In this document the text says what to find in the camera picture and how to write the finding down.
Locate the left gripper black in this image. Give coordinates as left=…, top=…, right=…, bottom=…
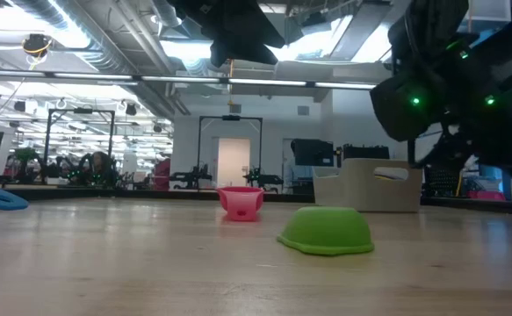
left=167, top=0, right=286, bottom=68

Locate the pink measuring cup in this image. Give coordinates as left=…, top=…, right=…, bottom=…
left=216, top=186, right=265, bottom=222

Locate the blue measuring cup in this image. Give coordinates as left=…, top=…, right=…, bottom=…
left=0, top=183, right=30, bottom=212

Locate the white plastic basket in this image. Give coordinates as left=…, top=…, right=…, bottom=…
left=312, top=157, right=424, bottom=214

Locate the green measuring cup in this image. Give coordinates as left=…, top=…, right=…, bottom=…
left=276, top=206, right=376, bottom=257

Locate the long LED light bar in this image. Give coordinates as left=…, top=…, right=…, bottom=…
left=0, top=68, right=378, bottom=91

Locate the black screen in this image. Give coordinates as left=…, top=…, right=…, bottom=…
left=290, top=138, right=335, bottom=168

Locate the red chair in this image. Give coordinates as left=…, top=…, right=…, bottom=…
left=153, top=157, right=172, bottom=191

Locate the black equipment case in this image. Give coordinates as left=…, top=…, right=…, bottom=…
left=342, top=143, right=391, bottom=160

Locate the person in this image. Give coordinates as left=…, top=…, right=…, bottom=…
left=89, top=151, right=117, bottom=188

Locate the green potted plant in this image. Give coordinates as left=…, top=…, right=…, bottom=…
left=13, top=147, right=40, bottom=177

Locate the black gantry frame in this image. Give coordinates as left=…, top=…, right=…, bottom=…
left=197, top=114, right=263, bottom=190
left=42, top=107, right=116, bottom=185

